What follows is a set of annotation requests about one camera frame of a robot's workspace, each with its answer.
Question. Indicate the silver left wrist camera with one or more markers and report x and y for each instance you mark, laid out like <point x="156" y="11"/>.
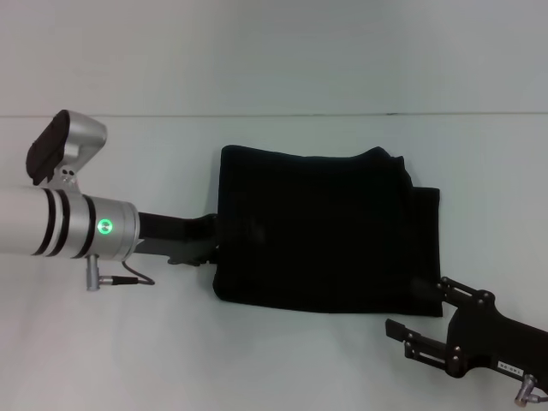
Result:
<point x="73" y="141"/>

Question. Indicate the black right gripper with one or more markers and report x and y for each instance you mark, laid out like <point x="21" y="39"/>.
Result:
<point x="501" y="334"/>

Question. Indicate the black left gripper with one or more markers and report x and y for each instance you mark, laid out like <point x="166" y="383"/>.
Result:
<point x="175" y="235"/>

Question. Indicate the black shirt with FREE print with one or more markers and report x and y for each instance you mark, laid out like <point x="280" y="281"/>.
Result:
<point x="321" y="235"/>

